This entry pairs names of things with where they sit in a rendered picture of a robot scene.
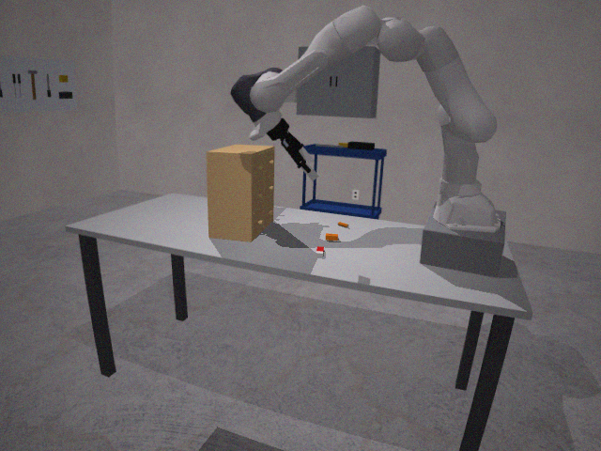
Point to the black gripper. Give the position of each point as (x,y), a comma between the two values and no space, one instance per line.
(295,150)

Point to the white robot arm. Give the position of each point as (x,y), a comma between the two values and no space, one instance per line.
(462,112)

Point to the small tan wooden chest of drawers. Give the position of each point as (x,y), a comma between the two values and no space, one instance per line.
(229,178)

